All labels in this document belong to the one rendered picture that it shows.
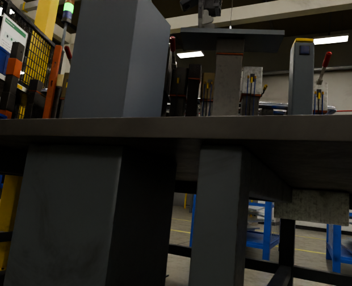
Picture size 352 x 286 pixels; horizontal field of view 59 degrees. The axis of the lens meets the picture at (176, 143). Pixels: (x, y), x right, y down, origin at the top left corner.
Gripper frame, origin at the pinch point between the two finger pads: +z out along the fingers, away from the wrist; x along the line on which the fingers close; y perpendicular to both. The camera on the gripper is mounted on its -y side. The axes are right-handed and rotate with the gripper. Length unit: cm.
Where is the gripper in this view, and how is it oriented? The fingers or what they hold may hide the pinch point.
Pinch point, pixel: (199, 32)
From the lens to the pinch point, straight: 128.8
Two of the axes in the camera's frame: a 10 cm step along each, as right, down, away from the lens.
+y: 9.7, 0.6, -2.4
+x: 2.3, 1.9, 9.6
